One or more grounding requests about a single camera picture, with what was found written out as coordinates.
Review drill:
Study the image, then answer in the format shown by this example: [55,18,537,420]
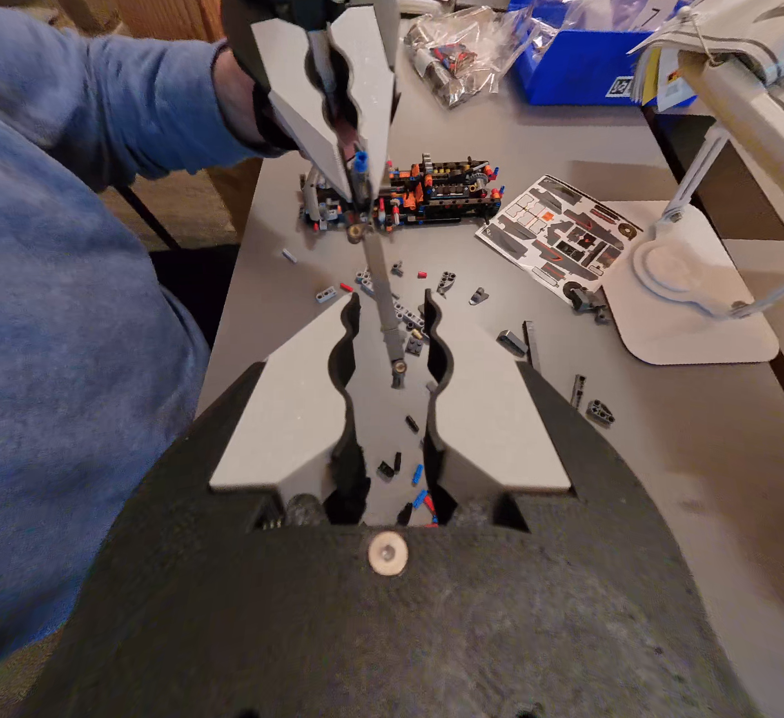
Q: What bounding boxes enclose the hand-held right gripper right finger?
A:
[424,288,575,527]

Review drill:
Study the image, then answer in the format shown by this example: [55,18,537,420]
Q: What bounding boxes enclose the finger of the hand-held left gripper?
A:
[250,19,356,205]
[327,4,402,206]

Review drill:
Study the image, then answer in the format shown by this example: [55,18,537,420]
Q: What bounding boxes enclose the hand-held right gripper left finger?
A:
[208,292,368,526]

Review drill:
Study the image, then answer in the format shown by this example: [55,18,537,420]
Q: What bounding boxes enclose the grey lego connector blue pin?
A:
[349,150,376,223]

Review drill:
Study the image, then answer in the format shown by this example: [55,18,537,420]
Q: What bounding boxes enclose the lego car chassis assembly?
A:
[299,151,506,232]

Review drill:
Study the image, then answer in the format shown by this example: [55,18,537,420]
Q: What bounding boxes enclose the long dark grey lego beam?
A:
[346,222,412,391]

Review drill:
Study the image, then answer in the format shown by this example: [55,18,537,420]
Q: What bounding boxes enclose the person's left hand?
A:
[211,47,301,156]

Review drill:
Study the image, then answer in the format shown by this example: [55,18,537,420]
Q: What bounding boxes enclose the clear plastic bags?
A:
[401,0,699,113]

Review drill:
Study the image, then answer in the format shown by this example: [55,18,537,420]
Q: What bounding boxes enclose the sticker sheet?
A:
[474,175,644,305]

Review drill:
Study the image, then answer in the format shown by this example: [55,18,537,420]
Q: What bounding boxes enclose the blue plastic bin white tag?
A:
[507,0,699,108]

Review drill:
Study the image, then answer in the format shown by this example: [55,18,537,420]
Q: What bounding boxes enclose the person's blue clothed torso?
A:
[0,118,212,664]

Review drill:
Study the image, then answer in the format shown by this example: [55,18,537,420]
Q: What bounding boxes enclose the white desk stand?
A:
[603,121,782,367]

